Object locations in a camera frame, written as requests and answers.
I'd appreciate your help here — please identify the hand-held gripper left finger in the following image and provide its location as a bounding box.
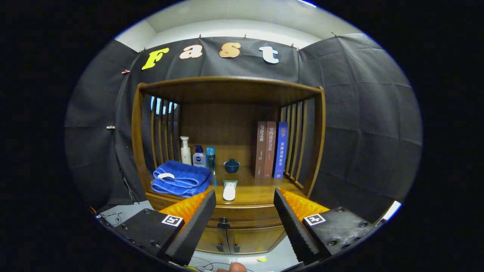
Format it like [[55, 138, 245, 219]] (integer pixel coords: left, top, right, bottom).
[[113, 190, 217, 266]]

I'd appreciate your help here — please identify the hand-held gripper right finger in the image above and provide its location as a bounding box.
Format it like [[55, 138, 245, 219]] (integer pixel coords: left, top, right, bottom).
[[273, 188, 379, 265]]

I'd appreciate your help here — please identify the wooden drawer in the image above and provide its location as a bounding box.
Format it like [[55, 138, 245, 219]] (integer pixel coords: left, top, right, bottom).
[[206, 204, 284, 229]]

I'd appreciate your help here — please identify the white and green tube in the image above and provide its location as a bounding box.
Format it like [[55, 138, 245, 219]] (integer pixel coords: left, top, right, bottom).
[[222, 180, 239, 201]]

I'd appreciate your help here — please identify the wooden cabinet door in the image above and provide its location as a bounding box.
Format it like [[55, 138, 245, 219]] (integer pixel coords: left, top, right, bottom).
[[227, 226, 287, 254], [195, 227, 229, 254]]

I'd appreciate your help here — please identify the wooden countertop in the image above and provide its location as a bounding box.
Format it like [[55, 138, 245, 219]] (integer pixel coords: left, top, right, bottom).
[[146, 166, 305, 207]]

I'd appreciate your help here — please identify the wooden cabinet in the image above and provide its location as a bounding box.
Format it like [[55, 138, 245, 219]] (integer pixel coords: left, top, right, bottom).
[[131, 76, 326, 255]]

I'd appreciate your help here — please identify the blue folded towel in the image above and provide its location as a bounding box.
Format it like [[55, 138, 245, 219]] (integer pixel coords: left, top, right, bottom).
[[151, 161, 212, 198]]

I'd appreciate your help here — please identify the white bottle with blue cap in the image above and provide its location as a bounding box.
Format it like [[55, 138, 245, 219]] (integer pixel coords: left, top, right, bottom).
[[192, 145, 208, 168]]

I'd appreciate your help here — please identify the clear teal bottle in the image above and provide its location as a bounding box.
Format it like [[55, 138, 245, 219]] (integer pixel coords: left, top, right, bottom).
[[206, 147, 216, 176]]

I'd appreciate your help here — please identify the white pump bottle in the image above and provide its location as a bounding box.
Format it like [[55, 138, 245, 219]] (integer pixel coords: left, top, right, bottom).
[[180, 136, 192, 166]]

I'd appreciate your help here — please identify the blue book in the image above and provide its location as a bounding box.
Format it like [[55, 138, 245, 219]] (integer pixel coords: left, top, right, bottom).
[[274, 122, 289, 179]]

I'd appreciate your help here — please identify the reddish brown book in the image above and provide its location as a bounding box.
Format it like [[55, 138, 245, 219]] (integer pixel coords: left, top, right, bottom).
[[264, 121, 277, 179]]

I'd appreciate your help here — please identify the dark brown book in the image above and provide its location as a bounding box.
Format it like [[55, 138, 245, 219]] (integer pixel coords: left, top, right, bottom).
[[254, 121, 268, 179]]

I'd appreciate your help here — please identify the white slotted panel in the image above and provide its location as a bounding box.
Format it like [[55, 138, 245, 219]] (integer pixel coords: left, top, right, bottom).
[[376, 200, 402, 225]]

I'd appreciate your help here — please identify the thin black cable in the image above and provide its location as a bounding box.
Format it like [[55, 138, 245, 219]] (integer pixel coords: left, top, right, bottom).
[[191, 257, 227, 272], [100, 212, 123, 227]]

